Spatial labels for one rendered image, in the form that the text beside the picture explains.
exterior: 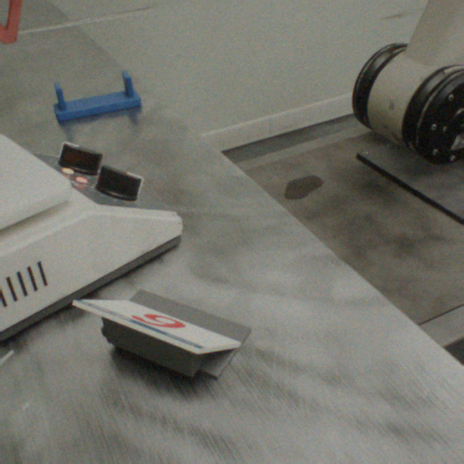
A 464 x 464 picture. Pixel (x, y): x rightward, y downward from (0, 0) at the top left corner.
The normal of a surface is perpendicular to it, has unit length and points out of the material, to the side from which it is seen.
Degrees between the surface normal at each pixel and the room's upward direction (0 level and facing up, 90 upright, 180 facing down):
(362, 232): 0
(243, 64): 90
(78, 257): 90
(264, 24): 90
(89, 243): 90
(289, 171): 0
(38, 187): 0
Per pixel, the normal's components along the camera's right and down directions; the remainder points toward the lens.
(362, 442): -0.06, -0.81
